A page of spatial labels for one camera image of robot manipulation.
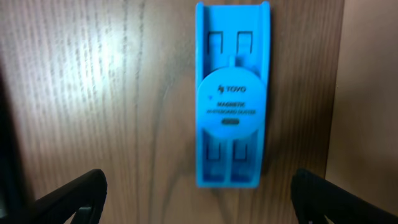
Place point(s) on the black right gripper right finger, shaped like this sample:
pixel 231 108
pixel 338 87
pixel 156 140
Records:
pixel 317 200

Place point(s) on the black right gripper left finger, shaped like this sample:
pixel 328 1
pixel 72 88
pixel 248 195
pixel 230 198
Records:
pixel 82 200

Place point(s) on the blue whiteboard duster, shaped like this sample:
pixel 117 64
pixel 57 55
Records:
pixel 232 59

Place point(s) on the open cardboard box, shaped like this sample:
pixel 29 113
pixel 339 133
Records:
pixel 362 155

